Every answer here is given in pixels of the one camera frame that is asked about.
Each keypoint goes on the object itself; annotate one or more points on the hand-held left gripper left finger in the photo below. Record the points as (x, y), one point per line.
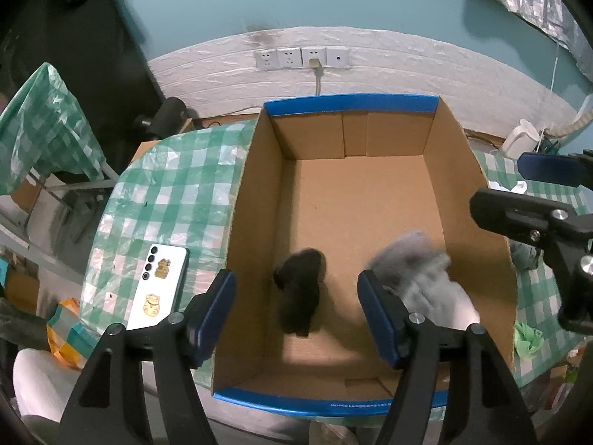
(217, 308)

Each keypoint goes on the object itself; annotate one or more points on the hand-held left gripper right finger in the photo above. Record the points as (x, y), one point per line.
(374, 315)

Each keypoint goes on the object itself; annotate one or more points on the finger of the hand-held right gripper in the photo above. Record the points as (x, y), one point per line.
(509, 215)
(546, 168)

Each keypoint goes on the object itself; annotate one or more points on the white plastic bag blue print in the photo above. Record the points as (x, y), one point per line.
(518, 187)

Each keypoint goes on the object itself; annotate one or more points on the grey soft cloth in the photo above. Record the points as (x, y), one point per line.
(431, 282)

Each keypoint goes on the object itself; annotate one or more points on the cardboard box with blue tape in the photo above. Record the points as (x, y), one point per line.
(361, 204)

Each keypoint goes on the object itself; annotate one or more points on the black soft sock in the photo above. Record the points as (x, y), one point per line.
(301, 292)

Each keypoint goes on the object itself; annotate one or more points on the white electric kettle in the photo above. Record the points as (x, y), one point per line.
(519, 141)

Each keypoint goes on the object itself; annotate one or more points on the dark teal cloth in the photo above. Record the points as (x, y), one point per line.
(526, 257)

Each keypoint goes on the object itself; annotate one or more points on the white smartphone with gold stickers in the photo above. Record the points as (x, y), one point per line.
(162, 296)

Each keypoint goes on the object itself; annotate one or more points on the crumpled green plastic bag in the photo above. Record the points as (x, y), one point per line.
(528, 339)

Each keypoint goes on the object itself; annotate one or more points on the green checked tablecloth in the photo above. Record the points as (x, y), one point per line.
(185, 181)

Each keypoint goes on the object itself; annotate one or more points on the orange patterned bag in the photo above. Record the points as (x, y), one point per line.
(69, 338)

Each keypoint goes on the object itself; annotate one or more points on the white plastic sack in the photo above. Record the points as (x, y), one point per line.
(44, 380)

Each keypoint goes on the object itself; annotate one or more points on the black cylindrical device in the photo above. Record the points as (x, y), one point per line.
(169, 113)

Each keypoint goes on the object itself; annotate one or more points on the green checked plastic bag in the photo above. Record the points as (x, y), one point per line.
(46, 134)

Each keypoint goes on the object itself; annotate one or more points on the white wall socket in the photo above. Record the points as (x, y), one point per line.
(306, 52)
(338, 57)
(289, 58)
(266, 60)

